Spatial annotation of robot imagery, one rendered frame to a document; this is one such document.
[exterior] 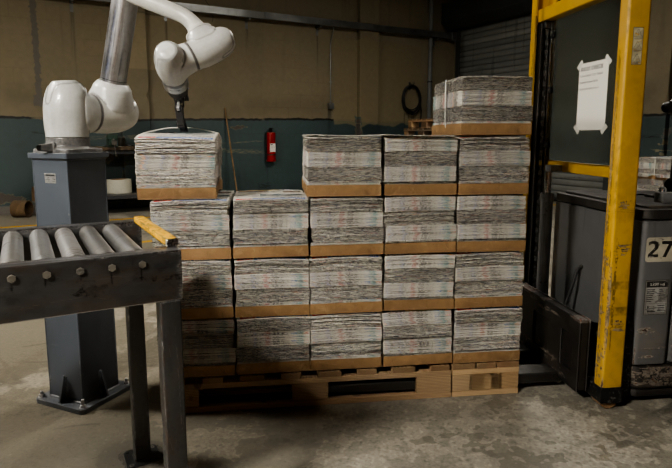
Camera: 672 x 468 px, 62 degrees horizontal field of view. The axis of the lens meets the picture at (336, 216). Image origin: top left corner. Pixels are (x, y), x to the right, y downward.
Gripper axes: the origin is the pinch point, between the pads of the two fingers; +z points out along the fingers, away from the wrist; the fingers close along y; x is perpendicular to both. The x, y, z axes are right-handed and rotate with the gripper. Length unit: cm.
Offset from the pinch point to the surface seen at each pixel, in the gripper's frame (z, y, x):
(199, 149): -13.4, 22.5, 7.9
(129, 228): -29, 58, -11
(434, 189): -6, 36, 96
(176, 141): -15.3, 20.3, 0.0
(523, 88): -24, 2, 131
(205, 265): 7, 60, 9
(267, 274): 9, 64, 32
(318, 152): -12, 23, 51
